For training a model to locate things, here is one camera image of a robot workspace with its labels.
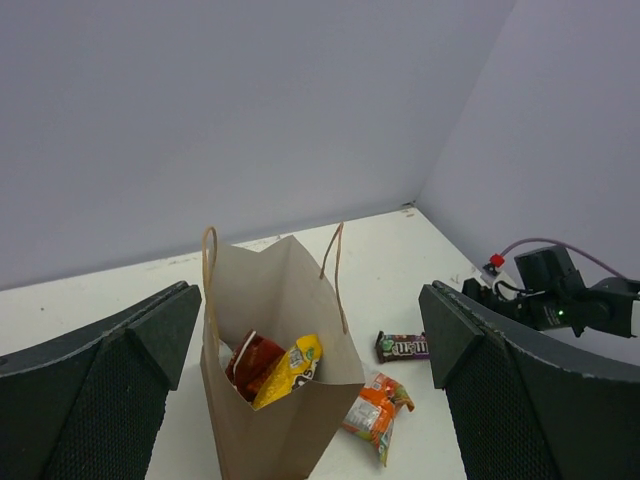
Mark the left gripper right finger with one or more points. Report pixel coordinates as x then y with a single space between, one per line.
525 405

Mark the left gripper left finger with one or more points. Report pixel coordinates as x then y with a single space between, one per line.
89 404

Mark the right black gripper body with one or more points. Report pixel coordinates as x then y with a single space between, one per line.
493 298

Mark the brown M&M's packet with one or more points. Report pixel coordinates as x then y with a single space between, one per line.
395 347

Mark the red Doritos chip bag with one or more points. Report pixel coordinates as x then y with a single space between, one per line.
251 364

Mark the yellow M&M's packet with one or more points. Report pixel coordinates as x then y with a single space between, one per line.
296 367

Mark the brown paper bag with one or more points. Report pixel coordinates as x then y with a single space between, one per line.
282 293

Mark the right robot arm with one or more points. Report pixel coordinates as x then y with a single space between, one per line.
553 294

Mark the orange Reese's packet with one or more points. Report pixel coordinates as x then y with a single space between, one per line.
372 415

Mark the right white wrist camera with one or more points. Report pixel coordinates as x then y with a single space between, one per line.
493 271

